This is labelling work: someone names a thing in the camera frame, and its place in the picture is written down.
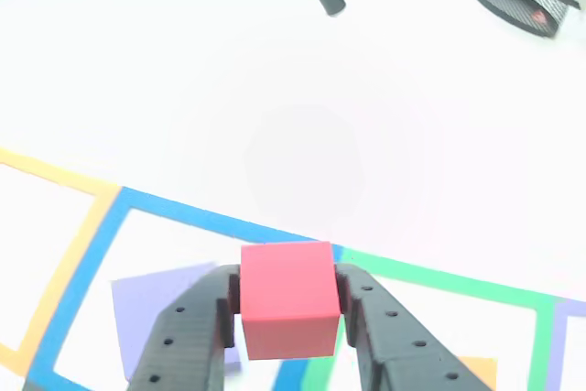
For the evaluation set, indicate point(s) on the large purple cube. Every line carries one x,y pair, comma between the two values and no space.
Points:
137,308

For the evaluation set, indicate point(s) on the orange cube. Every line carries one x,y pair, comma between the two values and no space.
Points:
480,372

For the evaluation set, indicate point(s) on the small red cube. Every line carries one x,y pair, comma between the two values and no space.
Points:
288,281

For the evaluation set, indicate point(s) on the green square frame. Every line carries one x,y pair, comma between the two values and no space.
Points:
458,281

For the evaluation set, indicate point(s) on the orange square frame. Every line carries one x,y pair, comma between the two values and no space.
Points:
68,263

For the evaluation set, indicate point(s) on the purple square frame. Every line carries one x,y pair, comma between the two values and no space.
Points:
556,345

